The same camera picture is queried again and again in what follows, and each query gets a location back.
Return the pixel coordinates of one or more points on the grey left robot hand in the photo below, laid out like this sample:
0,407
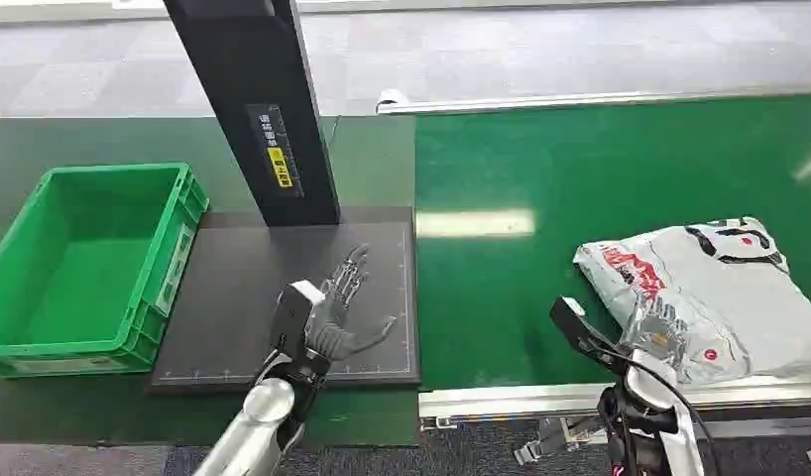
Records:
336,325

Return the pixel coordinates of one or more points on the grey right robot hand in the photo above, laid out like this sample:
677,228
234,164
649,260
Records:
654,332

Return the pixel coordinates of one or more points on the grey plastic parcel bag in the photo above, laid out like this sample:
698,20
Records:
740,296

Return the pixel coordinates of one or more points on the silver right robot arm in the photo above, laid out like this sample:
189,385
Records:
648,420

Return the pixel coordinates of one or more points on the green conveyor belt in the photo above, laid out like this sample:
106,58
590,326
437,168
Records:
510,296

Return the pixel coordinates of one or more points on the white label on crate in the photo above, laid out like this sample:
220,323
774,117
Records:
175,268

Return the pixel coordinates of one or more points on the black and yellow column label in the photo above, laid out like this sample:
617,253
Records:
276,152

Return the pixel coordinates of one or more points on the green plastic crate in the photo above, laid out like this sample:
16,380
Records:
83,282

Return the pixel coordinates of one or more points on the black scanner stand column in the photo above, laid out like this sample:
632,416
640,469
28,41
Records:
248,79

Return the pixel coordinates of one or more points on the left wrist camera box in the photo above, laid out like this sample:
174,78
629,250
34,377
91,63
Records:
297,315

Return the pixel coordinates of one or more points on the black scale base plate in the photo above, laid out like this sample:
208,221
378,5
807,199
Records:
235,309

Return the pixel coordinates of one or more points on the metal conveyor mounting bracket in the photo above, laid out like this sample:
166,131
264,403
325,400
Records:
550,440

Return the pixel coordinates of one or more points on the silver conveyor side rail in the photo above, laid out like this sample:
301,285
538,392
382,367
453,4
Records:
510,399
576,100

